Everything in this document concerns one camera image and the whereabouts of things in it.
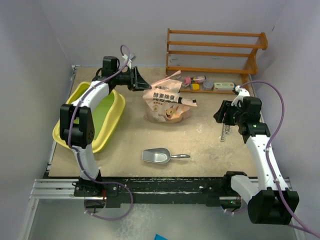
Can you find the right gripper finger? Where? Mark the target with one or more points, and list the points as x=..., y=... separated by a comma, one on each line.
x=225, y=105
x=219, y=116

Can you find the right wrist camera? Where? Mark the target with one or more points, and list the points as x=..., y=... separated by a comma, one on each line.
x=241, y=92

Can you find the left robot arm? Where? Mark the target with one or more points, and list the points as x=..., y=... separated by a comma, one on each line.
x=76, y=125

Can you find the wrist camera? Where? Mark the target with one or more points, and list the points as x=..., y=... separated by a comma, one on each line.
x=241, y=92
x=128, y=59

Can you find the silver metal scoop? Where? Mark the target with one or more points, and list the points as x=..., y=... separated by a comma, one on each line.
x=160, y=155

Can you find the aluminium rail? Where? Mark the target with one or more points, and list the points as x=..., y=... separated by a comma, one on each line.
x=53, y=189

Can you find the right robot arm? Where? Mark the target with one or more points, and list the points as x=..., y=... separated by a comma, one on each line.
x=270, y=201

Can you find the pink cat litter bag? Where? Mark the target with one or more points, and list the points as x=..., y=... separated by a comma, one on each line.
x=165, y=103

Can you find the grey ruler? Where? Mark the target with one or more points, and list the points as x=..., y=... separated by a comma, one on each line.
x=226, y=129

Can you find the green white box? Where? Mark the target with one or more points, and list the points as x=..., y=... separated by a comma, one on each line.
x=224, y=86

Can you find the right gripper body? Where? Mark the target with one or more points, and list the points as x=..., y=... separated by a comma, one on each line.
x=234, y=117

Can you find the black base frame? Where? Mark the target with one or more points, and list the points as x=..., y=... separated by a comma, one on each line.
x=208, y=191

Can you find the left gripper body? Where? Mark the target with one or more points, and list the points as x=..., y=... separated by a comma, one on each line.
x=127, y=79

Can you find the clear round jar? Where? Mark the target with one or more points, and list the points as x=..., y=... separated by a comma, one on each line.
x=208, y=85

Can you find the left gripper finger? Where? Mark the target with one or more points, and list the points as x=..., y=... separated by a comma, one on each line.
x=139, y=78
x=142, y=85

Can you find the orange wooden shelf rack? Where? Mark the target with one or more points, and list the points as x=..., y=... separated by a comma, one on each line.
x=250, y=67

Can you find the blue object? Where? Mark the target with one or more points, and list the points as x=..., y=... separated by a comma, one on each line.
x=159, y=237

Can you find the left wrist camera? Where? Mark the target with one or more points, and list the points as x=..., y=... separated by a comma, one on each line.
x=128, y=59

